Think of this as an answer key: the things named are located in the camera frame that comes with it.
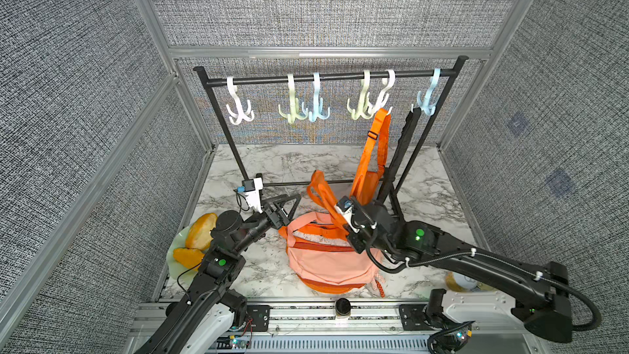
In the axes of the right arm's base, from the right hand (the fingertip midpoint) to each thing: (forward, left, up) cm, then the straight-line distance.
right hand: (345, 220), depth 71 cm
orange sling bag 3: (-14, +6, -16) cm, 22 cm away
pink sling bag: (-9, +3, -13) cm, 16 cm away
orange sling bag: (+11, -7, +4) cm, 14 cm away
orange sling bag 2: (+8, +7, +2) cm, 11 cm away
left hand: (+3, +13, +9) cm, 16 cm away
